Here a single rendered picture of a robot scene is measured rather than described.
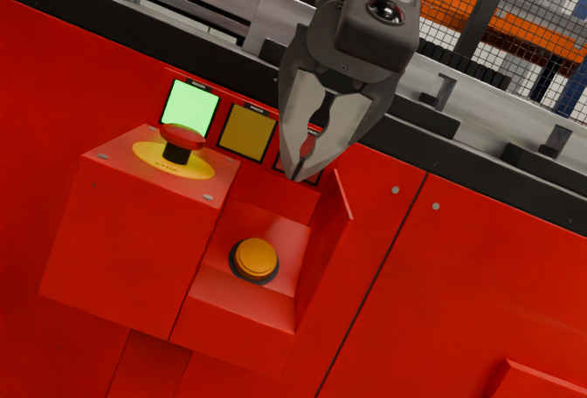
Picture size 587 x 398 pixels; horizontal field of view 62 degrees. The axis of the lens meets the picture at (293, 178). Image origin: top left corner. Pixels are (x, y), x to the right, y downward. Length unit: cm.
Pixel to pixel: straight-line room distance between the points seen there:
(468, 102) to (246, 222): 44
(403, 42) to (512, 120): 54
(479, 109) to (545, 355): 38
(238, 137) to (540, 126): 50
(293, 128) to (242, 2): 65
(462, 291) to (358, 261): 16
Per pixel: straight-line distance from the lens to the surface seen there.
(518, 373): 82
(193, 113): 50
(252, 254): 44
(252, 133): 50
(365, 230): 67
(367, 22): 29
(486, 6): 160
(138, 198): 37
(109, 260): 40
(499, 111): 81
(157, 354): 49
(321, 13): 37
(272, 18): 74
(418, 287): 72
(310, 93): 38
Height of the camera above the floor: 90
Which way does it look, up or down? 14 degrees down
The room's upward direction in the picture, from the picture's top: 23 degrees clockwise
